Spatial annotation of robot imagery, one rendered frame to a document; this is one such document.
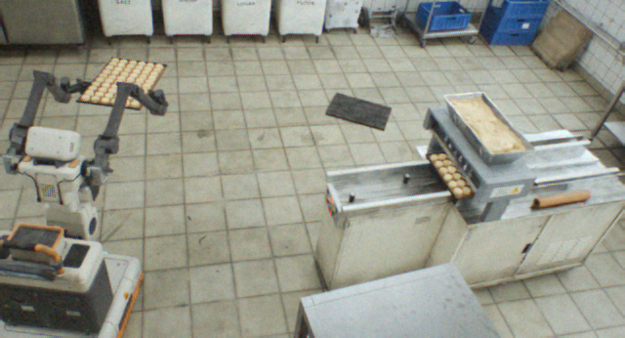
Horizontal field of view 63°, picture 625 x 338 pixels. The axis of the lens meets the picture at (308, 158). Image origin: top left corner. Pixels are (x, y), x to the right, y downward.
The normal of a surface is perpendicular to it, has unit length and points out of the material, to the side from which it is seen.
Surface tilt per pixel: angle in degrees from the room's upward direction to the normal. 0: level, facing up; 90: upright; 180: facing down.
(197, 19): 94
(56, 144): 47
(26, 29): 89
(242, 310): 0
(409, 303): 0
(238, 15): 90
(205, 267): 0
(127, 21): 93
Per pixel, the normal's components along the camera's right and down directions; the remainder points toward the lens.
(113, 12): 0.26, 0.63
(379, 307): 0.11, -0.74
